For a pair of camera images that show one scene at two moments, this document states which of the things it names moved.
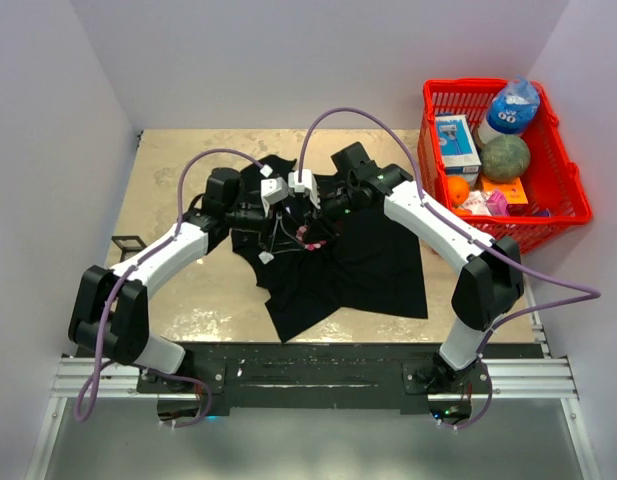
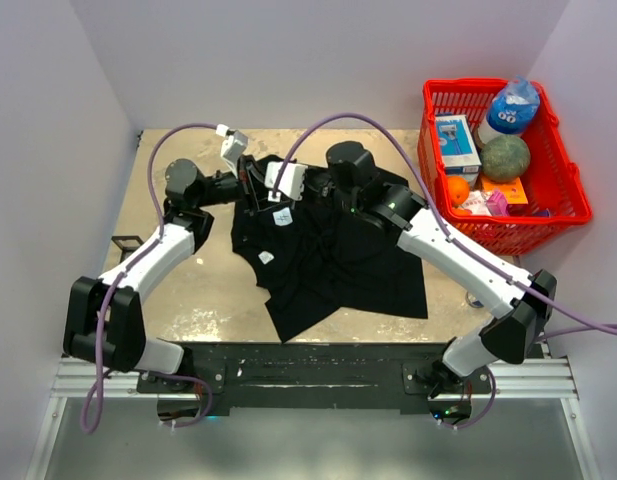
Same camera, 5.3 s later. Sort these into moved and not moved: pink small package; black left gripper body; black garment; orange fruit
Moved: black left gripper body
Not moved: black garment; orange fruit; pink small package
